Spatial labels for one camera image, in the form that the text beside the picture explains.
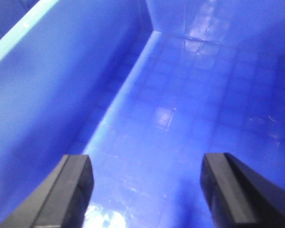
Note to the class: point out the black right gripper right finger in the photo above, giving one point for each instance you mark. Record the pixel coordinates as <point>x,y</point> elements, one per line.
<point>238,196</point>

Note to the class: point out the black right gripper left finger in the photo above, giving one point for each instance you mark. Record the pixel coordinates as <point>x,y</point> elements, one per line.
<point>60,201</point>

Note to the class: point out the blue bin rack middle front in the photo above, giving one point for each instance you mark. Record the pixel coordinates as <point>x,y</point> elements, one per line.
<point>145,88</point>

